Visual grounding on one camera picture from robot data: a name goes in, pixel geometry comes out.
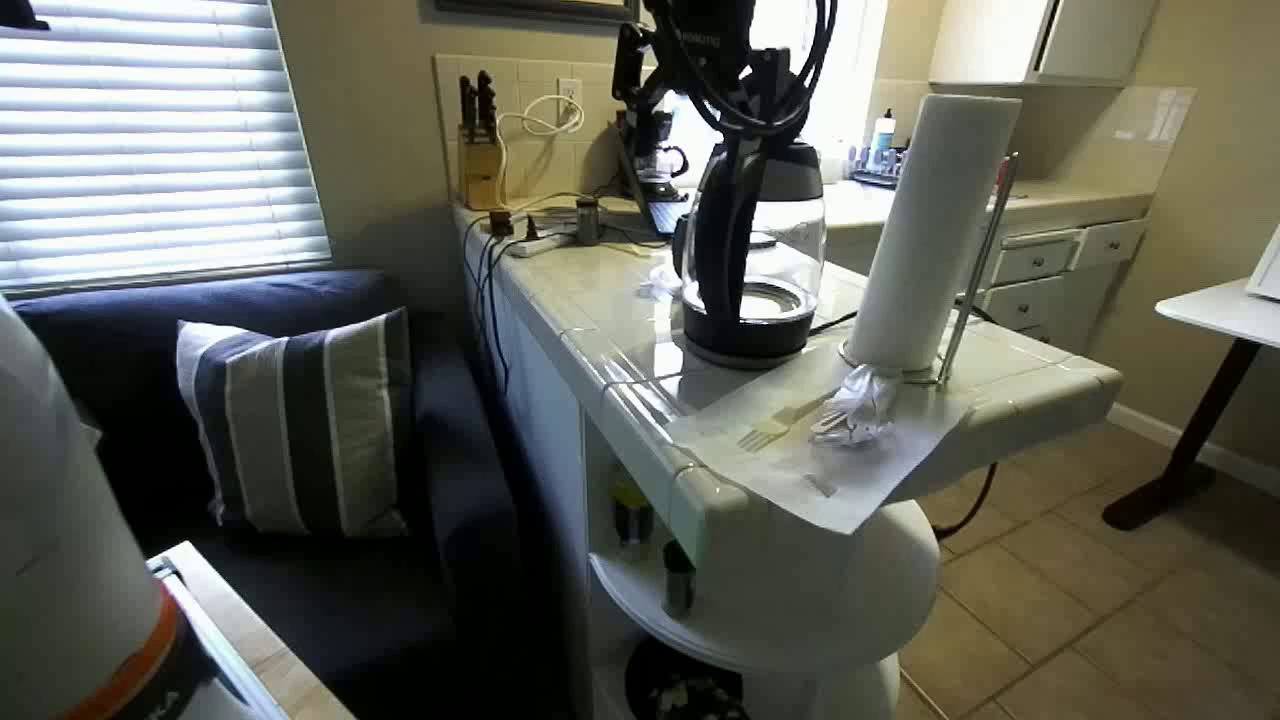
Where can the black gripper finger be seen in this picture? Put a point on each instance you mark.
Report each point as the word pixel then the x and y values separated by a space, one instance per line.
pixel 768 92
pixel 739 108

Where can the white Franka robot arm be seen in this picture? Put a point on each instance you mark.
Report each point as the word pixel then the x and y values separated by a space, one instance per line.
pixel 66 532

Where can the black coffee maker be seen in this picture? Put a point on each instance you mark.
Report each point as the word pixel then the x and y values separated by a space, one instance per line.
pixel 652 166

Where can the blue liquid bottle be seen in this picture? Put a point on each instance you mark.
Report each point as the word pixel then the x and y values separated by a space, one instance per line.
pixel 880 147

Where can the white paper towel roll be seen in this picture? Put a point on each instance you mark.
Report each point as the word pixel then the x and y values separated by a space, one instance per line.
pixel 935 227

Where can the white power strip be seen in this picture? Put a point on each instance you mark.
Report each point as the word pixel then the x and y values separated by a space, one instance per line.
pixel 540 243

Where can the wooden knife block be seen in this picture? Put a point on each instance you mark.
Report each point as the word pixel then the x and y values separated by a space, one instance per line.
pixel 479 166

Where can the metal paper towel holder rod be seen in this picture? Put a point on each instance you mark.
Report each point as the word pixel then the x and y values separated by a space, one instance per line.
pixel 976 266

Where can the white upper cabinet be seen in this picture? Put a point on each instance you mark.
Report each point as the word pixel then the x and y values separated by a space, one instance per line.
pixel 1043 36

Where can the white drawer cabinet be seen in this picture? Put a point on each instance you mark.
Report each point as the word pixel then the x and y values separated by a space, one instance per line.
pixel 1060 275

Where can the white paper sheet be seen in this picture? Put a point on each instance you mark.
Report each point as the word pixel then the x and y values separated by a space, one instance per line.
pixel 802 463

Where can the small bottle on shelf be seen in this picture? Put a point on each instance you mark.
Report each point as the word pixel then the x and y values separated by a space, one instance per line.
pixel 631 514

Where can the white desk with black leg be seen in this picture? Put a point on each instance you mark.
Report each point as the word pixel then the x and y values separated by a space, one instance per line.
pixel 1222 322

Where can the striped blue white pillow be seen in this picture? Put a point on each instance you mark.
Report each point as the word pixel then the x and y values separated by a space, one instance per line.
pixel 302 427

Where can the white window blinds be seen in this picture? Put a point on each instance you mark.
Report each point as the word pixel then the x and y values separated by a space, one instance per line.
pixel 147 132

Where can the dark blue sofa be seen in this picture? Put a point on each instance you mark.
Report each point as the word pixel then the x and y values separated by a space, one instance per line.
pixel 121 386

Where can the wooden robot mounting board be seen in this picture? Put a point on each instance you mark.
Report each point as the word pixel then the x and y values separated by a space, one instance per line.
pixel 255 640

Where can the dark picture frame edge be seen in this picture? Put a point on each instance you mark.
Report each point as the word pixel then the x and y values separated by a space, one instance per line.
pixel 535 4

